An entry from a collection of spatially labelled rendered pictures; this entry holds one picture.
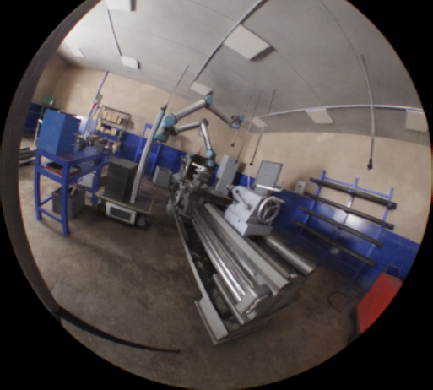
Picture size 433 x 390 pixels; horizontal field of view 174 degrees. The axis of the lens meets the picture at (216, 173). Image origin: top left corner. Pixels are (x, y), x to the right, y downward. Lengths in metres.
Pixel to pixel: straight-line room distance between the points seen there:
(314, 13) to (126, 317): 3.48
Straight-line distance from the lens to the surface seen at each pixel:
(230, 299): 1.10
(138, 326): 1.34
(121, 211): 2.17
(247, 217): 1.13
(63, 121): 1.63
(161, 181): 4.55
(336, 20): 2.32
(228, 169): 6.02
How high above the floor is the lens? 1.27
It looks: 3 degrees down
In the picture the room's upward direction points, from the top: 20 degrees clockwise
